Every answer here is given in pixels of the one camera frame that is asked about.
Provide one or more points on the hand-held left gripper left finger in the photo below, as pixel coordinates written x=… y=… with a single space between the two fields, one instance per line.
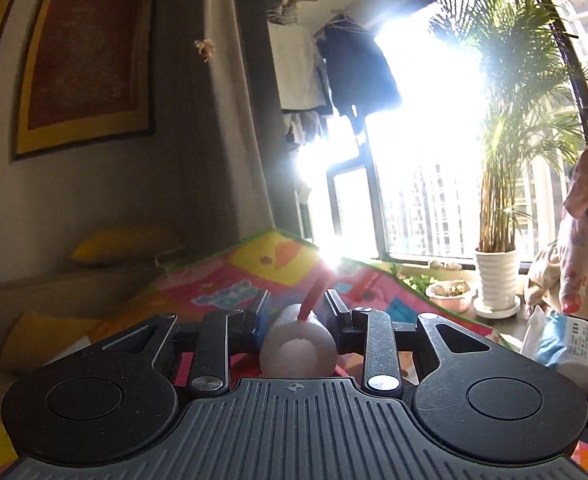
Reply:
x=261 y=322

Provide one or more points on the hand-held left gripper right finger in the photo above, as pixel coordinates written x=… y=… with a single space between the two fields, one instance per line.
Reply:
x=336 y=325

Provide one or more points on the white red foam rocket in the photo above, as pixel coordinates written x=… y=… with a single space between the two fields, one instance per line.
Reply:
x=296 y=355

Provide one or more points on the blue white tissue packet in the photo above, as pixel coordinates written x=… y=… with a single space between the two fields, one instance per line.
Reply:
x=574 y=345

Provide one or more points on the person's right forearm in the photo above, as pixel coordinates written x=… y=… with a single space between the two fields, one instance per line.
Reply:
x=576 y=240

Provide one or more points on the colourful cartoon play mat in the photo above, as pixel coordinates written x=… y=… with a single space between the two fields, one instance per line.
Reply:
x=259 y=257

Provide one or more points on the pink bowl planter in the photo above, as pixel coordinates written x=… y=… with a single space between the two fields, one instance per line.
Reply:
x=449 y=301

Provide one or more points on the beige patterned cloth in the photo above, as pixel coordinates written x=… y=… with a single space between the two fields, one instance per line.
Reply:
x=544 y=275

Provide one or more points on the yellow pillow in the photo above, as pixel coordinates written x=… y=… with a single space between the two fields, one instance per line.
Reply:
x=43 y=340
x=118 y=247

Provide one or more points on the white plant pot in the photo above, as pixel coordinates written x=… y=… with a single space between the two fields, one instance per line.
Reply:
x=496 y=280

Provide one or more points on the grey hanging garments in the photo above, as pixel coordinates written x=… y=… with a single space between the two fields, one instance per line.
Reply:
x=301 y=127

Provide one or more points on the grey curtain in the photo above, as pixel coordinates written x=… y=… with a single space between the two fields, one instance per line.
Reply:
x=223 y=110

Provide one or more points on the green palm plant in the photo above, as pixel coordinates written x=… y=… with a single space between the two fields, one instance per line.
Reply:
x=504 y=160

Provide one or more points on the dark hanging garment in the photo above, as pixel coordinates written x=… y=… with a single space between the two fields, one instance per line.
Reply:
x=359 y=75

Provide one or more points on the white hanging garment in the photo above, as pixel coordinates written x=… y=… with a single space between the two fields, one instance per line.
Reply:
x=296 y=65

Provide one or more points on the small curtain ornament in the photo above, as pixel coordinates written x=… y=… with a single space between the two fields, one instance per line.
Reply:
x=205 y=50

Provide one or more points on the bundle of clothes hangers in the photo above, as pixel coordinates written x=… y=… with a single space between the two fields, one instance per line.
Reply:
x=286 y=7

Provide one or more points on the black window frame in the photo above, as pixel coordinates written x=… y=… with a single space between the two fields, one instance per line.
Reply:
x=376 y=200

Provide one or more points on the wide yellow framed wall picture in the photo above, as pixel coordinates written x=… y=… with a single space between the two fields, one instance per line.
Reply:
x=83 y=60

